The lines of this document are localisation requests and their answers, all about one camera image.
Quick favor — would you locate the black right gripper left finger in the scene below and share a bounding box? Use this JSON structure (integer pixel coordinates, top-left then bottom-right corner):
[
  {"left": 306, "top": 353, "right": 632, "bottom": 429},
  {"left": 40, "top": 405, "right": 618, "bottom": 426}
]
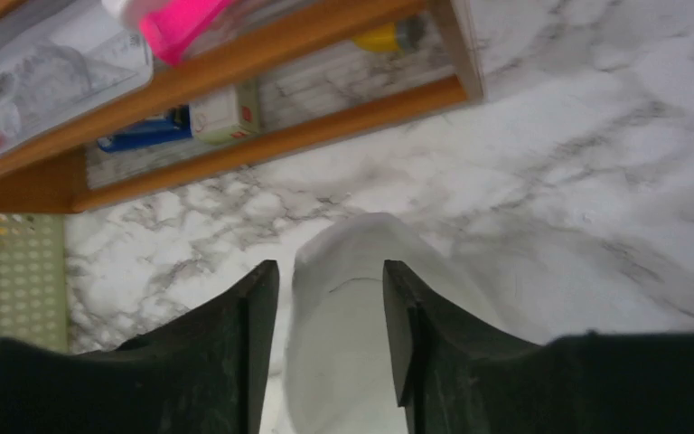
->
[{"left": 0, "top": 260, "right": 279, "bottom": 433}]

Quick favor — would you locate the wooden shelf rack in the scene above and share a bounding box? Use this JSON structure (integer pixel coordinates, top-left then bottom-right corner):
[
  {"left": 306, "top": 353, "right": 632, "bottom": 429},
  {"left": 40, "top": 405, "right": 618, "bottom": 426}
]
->
[{"left": 0, "top": 1, "right": 483, "bottom": 213}]

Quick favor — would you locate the green plastic basket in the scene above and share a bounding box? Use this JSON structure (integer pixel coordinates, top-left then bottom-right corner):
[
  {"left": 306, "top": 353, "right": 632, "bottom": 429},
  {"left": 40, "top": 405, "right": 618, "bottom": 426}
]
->
[{"left": 0, "top": 213, "right": 69, "bottom": 353}]

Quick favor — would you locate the cream white towel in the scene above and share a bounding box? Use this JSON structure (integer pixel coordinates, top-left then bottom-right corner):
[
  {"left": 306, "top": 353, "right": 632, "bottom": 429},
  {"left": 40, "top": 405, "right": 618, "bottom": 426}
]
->
[{"left": 284, "top": 212, "right": 517, "bottom": 433}]

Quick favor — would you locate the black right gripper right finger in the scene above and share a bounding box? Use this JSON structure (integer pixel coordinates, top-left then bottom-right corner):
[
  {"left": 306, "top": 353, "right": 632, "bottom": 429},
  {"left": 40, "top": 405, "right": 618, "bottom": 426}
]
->
[{"left": 383, "top": 260, "right": 694, "bottom": 433}]

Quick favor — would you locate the small yellow block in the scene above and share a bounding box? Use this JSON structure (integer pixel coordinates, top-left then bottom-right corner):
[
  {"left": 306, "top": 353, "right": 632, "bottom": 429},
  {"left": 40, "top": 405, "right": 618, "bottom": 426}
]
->
[{"left": 352, "top": 15, "right": 426, "bottom": 52}]

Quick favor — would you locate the small white eraser box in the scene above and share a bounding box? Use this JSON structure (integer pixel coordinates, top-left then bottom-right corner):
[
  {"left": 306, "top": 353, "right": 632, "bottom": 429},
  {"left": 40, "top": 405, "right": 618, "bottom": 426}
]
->
[{"left": 189, "top": 79, "right": 261, "bottom": 145}]

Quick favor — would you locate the blue black stapler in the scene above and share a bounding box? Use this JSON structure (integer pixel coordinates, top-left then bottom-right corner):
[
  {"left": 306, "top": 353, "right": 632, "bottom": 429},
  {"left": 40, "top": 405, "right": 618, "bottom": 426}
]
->
[{"left": 97, "top": 105, "right": 192, "bottom": 153}]

